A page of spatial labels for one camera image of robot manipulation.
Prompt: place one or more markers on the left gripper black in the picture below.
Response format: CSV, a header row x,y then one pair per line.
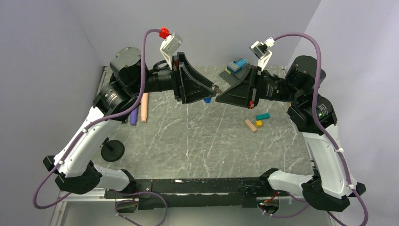
x,y
189,85

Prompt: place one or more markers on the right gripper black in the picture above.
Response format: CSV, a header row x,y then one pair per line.
x,y
247,93

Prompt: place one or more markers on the blue key tag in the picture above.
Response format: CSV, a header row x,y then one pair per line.
x,y
207,100

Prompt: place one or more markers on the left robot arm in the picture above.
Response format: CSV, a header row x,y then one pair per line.
x,y
76,173

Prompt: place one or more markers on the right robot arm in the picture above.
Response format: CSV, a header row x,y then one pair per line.
x,y
327,188

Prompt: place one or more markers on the lego brick build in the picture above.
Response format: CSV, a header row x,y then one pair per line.
x,y
234,71

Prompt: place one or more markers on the wooden rectangular block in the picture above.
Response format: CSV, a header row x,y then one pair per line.
x,y
250,125

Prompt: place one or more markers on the teal block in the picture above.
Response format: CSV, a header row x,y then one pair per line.
x,y
262,116

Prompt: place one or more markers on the yellow cube block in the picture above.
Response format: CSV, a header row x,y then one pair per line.
x,y
258,124

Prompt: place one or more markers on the pink microphone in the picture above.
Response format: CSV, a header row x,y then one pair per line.
x,y
144,107

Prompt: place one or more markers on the black microphone stand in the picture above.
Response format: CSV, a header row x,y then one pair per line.
x,y
112,150

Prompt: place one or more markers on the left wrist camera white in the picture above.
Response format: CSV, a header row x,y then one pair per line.
x,y
169,46

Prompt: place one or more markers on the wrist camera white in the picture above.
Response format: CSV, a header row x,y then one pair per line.
x,y
169,46
262,51

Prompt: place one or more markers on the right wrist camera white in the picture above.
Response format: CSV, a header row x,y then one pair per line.
x,y
262,51

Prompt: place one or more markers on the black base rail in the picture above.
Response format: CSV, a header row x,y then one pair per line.
x,y
197,192

